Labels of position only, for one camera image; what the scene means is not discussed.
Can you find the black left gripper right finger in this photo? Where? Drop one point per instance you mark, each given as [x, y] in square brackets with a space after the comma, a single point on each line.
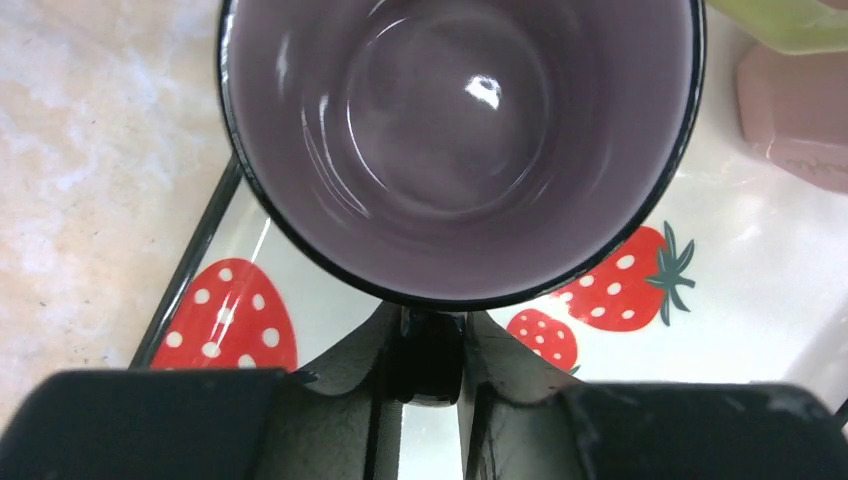
[522, 418]

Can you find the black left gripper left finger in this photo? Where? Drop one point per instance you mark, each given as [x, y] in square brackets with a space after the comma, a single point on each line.
[331, 419]

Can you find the white strawberry tray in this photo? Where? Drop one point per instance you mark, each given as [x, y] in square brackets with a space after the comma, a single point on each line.
[738, 276]

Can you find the purple mug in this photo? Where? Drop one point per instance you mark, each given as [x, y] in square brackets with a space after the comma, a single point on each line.
[458, 156]

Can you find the pink white mug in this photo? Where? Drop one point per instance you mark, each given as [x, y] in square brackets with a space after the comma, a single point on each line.
[793, 113]

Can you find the yellow mug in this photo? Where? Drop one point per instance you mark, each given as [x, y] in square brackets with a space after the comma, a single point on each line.
[792, 27]

